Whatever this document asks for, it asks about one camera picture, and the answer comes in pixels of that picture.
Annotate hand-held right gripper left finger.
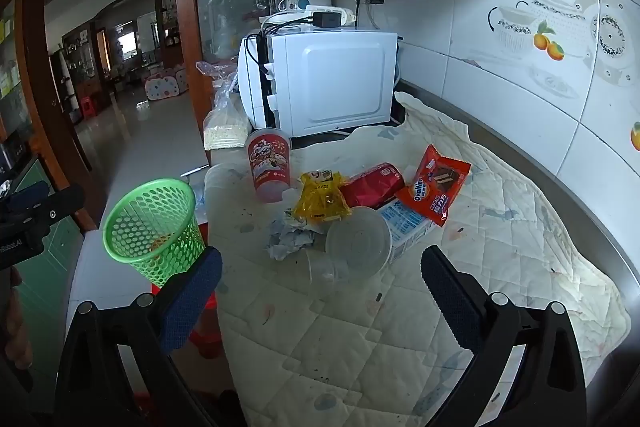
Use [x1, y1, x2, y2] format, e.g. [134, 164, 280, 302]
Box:
[55, 246, 223, 427]

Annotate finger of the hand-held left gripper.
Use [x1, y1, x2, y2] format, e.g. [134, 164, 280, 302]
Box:
[0, 181, 52, 218]
[29, 183, 86, 231]

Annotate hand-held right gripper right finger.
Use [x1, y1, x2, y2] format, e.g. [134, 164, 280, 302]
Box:
[420, 245, 587, 427]

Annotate green mesh plastic basket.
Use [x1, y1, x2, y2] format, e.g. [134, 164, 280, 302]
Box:
[102, 178, 208, 286]

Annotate white and blue milk carton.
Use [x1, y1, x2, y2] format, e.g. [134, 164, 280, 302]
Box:
[377, 199, 434, 264]

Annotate person's left hand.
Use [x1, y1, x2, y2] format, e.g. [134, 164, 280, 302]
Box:
[0, 267, 35, 374]

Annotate red plastic stool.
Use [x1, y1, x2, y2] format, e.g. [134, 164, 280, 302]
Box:
[150, 223, 223, 359]

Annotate clear plastic bottles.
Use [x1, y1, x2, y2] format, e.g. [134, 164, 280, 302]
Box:
[192, 182, 207, 221]

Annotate cream quilted cloth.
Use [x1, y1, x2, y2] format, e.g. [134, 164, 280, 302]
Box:
[204, 92, 632, 427]

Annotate orange wafer packet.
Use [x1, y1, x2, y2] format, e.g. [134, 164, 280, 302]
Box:
[396, 144, 472, 228]

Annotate crumpled grey tissue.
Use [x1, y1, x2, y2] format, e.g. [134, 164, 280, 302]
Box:
[265, 209, 328, 262]

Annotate red snack packet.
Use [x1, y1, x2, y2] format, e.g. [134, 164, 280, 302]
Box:
[340, 162, 407, 209]

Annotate wooden display cabinet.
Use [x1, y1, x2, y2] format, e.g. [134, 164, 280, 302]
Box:
[60, 21, 108, 106]

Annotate red paper cup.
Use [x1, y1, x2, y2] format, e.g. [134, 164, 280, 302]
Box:
[245, 128, 293, 204]

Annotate pink dotted playpen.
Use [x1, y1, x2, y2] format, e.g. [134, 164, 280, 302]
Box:
[144, 63, 190, 102]

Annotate yellow snack packet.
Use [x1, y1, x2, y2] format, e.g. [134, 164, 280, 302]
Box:
[292, 170, 352, 224]

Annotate white cabinet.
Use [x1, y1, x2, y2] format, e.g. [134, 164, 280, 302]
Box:
[237, 31, 399, 138]

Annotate white power strip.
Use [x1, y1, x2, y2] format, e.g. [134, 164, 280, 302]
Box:
[277, 4, 357, 28]

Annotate black charger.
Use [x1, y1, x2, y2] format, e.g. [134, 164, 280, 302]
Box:
[312, 11, 344, 30]

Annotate black cable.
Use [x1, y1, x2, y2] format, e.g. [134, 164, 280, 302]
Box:
[243, 19, 317, 80]

